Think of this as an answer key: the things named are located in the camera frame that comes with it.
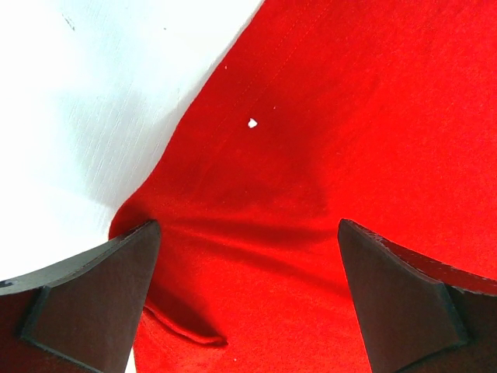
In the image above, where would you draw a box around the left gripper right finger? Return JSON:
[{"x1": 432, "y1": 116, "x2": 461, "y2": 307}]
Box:
[{"x1": 338, "y1": 219, "x2": 496, "y2": 372}]

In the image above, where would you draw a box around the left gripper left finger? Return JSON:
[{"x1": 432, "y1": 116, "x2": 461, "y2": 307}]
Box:
[{"x1": 1, "y1": 221, "x2": 161, "y2": 372}]

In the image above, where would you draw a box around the red t shirt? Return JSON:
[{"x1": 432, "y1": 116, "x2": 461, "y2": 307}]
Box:
[{"x1": 109, "y1": 1, "x2": 496, "y2": 372}]

